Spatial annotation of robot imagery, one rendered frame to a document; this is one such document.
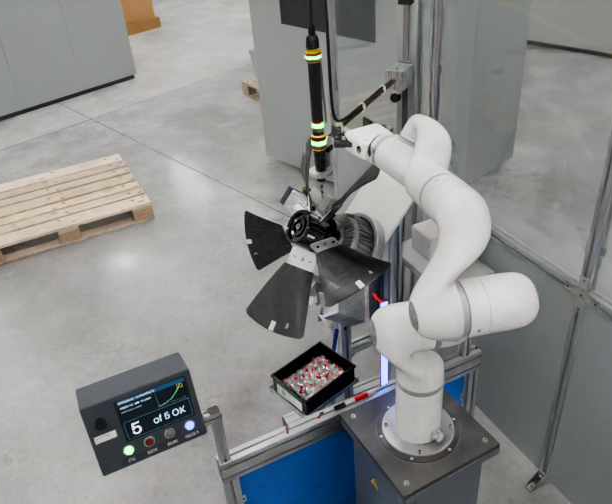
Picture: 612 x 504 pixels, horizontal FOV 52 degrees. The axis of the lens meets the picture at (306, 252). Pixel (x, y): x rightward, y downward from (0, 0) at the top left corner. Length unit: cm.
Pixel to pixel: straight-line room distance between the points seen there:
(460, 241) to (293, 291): 108
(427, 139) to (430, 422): 73
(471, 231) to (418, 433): 75
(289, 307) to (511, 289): 110
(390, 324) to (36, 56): 633
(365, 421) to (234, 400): 148
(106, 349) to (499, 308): 284
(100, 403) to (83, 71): 632
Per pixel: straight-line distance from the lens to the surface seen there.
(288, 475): 203
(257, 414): 310
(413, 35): 239
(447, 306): 107
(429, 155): 131
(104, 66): 773
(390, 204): 219
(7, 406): 358
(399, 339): 144
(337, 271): 189
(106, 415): 155
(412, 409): 163
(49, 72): 748
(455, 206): 109
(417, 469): 169
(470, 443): 175
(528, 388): 267
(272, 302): 209
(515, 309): 111
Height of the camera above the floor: 230
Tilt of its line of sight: 34 degrees down
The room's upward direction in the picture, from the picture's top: 5 degrees counter-clockwise
